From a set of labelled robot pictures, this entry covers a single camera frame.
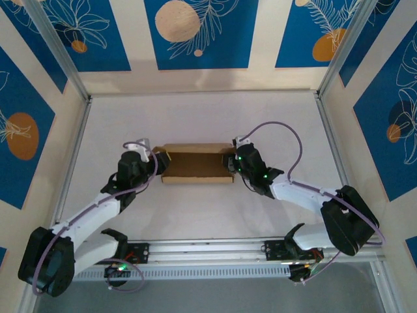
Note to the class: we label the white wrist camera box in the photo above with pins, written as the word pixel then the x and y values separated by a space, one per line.
pixel 242 141
pixel 141 148

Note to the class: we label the brown cardboard paper box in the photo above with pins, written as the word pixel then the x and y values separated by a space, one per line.
pixel 198 163

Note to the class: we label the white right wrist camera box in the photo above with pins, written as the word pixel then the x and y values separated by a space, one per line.
pixel 242 141

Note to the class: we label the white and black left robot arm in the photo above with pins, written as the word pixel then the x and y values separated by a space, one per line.
pixel 52 267

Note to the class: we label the aluminium frame post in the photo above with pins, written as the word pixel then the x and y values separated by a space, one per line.
pixel 55 45
pixel 345 45

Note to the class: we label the black left controller board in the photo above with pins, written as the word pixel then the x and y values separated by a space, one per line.
pixel 114 270

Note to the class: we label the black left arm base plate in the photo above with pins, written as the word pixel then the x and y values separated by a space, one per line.
pixel 143 252

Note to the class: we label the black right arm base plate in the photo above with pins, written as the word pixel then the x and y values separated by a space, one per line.
pixel 273 249

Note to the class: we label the black controller board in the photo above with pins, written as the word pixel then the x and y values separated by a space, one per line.
pixel 114 270
pixel 298 274

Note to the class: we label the aluminium table side rail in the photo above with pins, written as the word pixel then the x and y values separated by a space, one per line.
pixel 324 112
pixel 77 143

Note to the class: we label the long aluminium mounting rail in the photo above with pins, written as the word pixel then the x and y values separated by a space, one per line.
pixel 208 249

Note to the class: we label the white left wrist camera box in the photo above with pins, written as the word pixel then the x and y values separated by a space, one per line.
pixel 141 148

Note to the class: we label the black right controller board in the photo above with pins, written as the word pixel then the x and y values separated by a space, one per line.
pixel 298 274

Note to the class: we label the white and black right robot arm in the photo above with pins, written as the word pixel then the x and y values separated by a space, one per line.
pixel 348 225

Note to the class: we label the short aluminium frame leg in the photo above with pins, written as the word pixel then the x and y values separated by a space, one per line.
pixel 382 293

